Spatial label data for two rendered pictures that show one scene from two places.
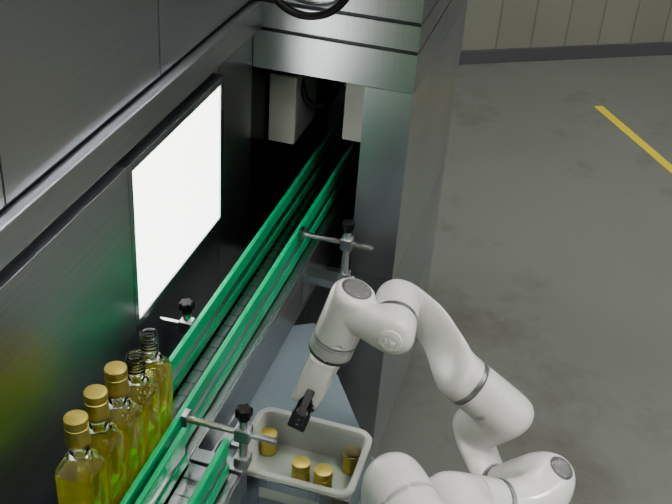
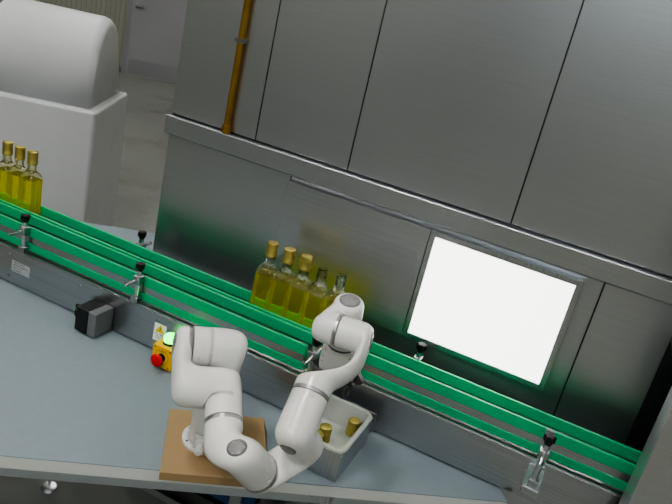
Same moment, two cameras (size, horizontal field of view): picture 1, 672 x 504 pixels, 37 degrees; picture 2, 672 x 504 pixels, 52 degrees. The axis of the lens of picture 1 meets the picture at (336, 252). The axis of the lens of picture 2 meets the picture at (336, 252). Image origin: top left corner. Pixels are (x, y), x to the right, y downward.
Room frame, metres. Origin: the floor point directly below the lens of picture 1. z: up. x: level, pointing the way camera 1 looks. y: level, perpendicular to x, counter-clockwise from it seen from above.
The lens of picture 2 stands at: (1.39, -1.55, 1.88)
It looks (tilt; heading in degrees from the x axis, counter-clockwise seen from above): 20 degrees down; 96
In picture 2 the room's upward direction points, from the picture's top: 13 degrees clockwise
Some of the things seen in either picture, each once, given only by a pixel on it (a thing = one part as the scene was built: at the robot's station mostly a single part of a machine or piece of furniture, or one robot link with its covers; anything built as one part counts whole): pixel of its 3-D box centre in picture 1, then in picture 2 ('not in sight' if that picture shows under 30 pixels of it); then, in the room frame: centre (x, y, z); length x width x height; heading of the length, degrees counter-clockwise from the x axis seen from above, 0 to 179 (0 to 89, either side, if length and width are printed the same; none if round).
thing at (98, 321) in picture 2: not in sight; (93, 318); (0.52, 0.26, 0.79); 0.08 x 0.08 x 0.08; 76
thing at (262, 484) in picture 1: (288, 465); (330, 430); (1.32, 0.06, 0.79); 0.27 x 0.17 x 0.08; 76
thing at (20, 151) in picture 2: not in sight; (18, 185); (0.04, 0.57, 1.02); 0.06 x 0.06 x 0.28; 76
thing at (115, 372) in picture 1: (116, 379); (305, 262); (1.12, 0.31, 1.14); 0.04 x 0.04 x 0.04
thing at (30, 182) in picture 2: not in sight; (30, 190); (0.09, 0.56, 1.02); 0.06 x 0.06 x 0.28; 76
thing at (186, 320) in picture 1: (177, 327); (418, 361); (1.51, 0.29, 0.94); 0.07 x 0.04 x 0.13; 76
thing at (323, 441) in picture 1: (302, 465); (327, 432); (1.32, 0.03, 0.80); 0.22 x 0.17 x 0.09; 76
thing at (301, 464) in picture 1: (300, 470); (324, 433); (1.31, 0.03, 0.79); 0.04 x 0.04 x 0.04
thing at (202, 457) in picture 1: (219, 473); not in sight; (1.23, 0.17, 0.85); 0.09 x 0.04 x 0.07; 76
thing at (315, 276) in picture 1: (334, 262); (537, 468); (1.85, 0.00, 0.90); 0.17 x 0.05 x 0.23; 76
